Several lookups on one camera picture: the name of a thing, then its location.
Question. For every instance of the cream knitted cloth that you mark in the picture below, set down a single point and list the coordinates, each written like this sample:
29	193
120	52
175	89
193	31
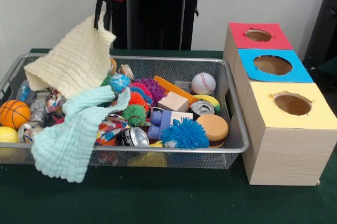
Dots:
76	61

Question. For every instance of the small clear plastic bottle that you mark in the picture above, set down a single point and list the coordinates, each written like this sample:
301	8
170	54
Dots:
23	92

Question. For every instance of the mint green cloth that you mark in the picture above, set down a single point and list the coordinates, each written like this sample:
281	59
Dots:
65	142

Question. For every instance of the clear mesh bin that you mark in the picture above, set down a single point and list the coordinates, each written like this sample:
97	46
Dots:
184	159

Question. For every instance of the wooden box with three holes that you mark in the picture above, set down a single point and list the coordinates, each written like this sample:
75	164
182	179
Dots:
284	153

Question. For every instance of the wooden cube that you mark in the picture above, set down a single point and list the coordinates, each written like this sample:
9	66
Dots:
173	101

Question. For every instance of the white toy baseball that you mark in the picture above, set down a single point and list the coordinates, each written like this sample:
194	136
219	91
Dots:
203	84

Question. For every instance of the orange toy basketball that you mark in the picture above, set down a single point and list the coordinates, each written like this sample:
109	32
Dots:
14	113

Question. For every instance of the blue spiky ball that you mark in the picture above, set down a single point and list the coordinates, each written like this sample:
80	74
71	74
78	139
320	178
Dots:
185	133

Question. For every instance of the yellow ball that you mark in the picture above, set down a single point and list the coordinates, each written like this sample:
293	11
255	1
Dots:
8	134

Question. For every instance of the toy hamburger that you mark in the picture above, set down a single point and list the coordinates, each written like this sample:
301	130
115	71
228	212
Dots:
213	128

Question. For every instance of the dark green table cloth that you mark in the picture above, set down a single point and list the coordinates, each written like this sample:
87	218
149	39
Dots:
329	67
131	197

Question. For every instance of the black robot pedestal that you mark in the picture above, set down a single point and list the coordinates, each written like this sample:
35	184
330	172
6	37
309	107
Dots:
158	11

